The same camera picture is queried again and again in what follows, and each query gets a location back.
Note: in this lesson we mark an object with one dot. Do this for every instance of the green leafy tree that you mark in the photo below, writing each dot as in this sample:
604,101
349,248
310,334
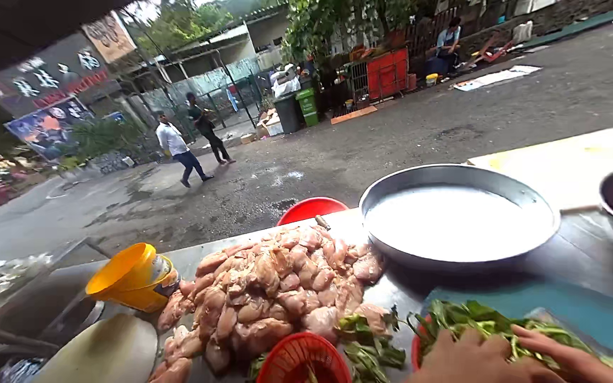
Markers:
333,24

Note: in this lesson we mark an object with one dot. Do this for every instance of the white bulging sack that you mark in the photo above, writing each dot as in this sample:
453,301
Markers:
285,80

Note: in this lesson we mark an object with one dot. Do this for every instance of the green wheeled bin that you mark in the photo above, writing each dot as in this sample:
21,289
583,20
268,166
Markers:
307,104

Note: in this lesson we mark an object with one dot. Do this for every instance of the person's right hand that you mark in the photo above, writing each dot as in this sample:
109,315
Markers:
578,363

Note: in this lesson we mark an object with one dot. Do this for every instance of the cardboard boxes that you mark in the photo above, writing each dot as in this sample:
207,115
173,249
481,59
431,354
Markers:
270,122

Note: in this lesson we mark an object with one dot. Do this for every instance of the yellow plastic bucket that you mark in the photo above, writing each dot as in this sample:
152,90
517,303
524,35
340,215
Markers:
131,282

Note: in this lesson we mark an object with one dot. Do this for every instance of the dark grey bin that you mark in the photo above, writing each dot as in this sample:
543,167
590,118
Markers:
288,113

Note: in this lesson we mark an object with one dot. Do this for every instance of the person's right fingers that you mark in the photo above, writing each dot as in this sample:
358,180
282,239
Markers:
543,343

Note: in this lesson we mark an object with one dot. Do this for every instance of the round whitish cutting board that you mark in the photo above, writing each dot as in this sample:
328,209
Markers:
104,351

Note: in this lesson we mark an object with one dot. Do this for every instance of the orange wooden plank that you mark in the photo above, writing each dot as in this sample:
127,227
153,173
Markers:
354,115

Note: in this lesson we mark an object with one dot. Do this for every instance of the large round metal pan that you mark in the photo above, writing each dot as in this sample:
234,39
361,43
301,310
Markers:
445,223

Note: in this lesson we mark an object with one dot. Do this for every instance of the red panelled metal cage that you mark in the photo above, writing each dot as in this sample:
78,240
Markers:
387,73

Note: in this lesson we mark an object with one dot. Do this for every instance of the green leafy trees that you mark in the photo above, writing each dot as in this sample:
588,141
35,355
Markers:
184,26

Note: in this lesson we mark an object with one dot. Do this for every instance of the dark canopy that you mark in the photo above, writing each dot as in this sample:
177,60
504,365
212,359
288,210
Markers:
24,26

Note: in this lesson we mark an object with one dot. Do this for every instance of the person's left fingers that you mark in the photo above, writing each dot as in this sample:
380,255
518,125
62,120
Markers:
471,343

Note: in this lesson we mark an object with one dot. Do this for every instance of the small yellow bucket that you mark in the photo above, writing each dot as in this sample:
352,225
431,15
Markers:
432,79

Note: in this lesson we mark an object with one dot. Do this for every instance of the red slotted plastic basket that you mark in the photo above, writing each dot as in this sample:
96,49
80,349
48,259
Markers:
285,361

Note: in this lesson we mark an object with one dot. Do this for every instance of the pale green fence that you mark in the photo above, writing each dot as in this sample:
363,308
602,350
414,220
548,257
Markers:
210,82

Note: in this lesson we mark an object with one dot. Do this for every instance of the low building with roof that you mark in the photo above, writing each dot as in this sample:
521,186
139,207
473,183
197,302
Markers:
232,48

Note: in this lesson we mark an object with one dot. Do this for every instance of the green palm-like bush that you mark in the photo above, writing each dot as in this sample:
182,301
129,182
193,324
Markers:
104,135

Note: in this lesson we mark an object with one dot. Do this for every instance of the teal cutting board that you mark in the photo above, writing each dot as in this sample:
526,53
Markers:
551,298

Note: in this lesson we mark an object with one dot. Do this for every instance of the brown picture sign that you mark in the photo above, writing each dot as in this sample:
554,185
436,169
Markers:
108,36

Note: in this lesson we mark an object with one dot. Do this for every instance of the cream rectangular board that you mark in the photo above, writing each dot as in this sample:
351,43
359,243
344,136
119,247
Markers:
578,165

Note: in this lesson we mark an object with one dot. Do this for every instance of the pile of green leafy vegetables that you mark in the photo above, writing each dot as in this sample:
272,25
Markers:
477,319

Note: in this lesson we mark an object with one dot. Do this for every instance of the dark signboard with white characters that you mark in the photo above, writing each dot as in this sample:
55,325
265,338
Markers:
46,74

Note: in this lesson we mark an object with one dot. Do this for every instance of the person's left hand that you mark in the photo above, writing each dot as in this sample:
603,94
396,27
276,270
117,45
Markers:
471,361

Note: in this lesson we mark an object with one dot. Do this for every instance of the pile of raw chicken pieces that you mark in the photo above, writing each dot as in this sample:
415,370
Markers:
269,292

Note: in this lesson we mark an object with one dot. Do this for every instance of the white flat sheet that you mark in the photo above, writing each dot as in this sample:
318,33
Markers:
492,78

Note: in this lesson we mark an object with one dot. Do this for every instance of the bunch of wilted green leaves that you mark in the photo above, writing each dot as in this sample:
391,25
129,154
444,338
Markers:
373,354

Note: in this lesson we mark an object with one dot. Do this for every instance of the red plastic basin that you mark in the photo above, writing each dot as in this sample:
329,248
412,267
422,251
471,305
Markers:
306,209

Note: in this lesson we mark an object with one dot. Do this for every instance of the red folding chair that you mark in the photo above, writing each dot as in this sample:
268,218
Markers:
490,52

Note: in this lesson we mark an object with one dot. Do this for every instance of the blue picture poster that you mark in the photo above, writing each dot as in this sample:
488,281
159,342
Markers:
46,125

